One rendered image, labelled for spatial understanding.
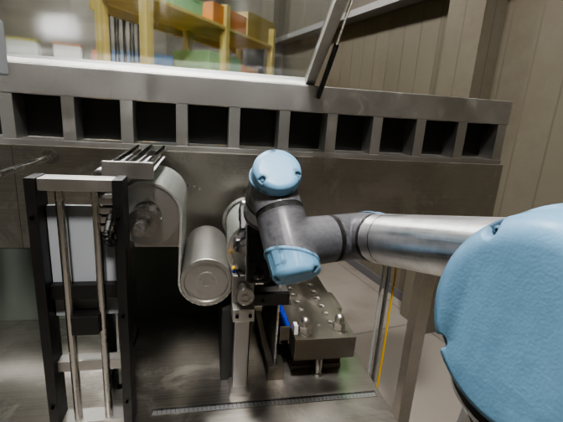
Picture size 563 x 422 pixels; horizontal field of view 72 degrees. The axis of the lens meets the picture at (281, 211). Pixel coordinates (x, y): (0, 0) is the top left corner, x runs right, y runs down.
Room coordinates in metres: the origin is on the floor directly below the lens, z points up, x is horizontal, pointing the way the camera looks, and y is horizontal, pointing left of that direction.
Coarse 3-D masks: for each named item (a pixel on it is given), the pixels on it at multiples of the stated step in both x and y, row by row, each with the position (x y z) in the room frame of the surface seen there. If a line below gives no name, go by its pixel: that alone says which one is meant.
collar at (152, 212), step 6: (138, 204) 0.79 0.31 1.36; (144, 204) 0.78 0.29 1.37; (150, 204) 0.80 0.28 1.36; (132, 210) 0.76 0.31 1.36; (138, 210) 0.75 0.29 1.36; (144, 210) 0.75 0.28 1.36; (150, 210) 0.76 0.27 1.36; (156, 210) 0.78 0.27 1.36; (132, 216) 0.75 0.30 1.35; (138, 216) 0.75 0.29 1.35; (150, 216) 0.76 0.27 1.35; (156, 216) 0.76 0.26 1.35; (132, 222) 0.75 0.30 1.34; (156, 222) 0.76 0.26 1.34; (150, 228) 0.76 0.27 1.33; (156, 228) 0.76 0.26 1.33; (144, 234) 0.75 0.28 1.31; (150, 234) 0.76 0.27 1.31
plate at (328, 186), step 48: (0, 144) 1.04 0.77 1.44; (0, 192) 1.04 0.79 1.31; (48, 192) 1.06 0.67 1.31; (192, 192) 1.14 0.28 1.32; (240, 192) 1.17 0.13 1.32; (336, 192) 1.23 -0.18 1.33; (384, 192) 1.27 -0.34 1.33; (432, 192) 1.30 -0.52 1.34; (480, 192) 1.34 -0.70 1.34; (0, 240) 1.03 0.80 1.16
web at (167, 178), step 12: (156, 168) 0.98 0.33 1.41; (168, 168) 1.03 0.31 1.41; (132, 180) 0.87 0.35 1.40; (144, 180) 0.83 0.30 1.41; (156, 180) 0.84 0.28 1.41; (168, 180) 0.90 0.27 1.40; (180, 180) 1.00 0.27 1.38; (168, 192) 0.82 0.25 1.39; (180, 192) 0.91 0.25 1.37; (180, 204) 0.83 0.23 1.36; (180, 216) 0.82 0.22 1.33; (228, 216) 1.06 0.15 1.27; (180, 228) 0.82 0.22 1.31; (228, 228) 0.99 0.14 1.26; (180, 240) 0.82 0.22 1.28; (228, 240) 0.98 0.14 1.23; (132, 252) 1.00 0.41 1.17; (180, 252) 0.82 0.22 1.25; (132, 264) 0.99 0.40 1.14; (180, 264) 0.82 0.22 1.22; (132, 276) 0.98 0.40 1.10; (180, 276) 0.83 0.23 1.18; (132, 288) 0.98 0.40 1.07; (180, 288) 0.82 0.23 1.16; (132, 300) 0.97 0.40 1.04; (120, 372) 0.79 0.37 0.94
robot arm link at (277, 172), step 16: (256, 160) 0.56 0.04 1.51; (272, 160) 0.56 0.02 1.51; (288, 160) 0.57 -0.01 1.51; (256, 176) 0.55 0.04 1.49; (272, 176) 0.55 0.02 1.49; (288, 176) 0.55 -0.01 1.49; (256, 192) 0.56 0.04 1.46; (272, 192) 0.54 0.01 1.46; (288, 192) 0.55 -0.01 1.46; (256, 208) 0.56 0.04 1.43
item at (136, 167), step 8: (128, 152) 0.94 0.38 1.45; (144, 152) 0.95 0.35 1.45; (160, 152) 0.99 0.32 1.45; (112, 160) 0.79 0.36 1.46; (120, 160) 0.83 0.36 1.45; (128, 160) 0.93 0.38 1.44; (136, 160) 0.83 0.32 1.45; (144, 160) 0.94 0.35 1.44; (152, 160) 0.85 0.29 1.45; (160, 160) 0.96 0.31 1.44; (104, 168) 0.76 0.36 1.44; (112, 168) 0.77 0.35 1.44; (120, 168) 0.77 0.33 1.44; (128, 168) 0.77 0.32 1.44; (136, 168) 0.77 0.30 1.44; (144, 168) 0.78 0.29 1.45; (152, 168) 0.78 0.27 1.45; (112, 176) 0.76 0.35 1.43; (128, 176) 0.77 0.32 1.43; (136, 176) 0.77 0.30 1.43; (144, 176) 0.78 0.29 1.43; (152, 176) 0.78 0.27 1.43
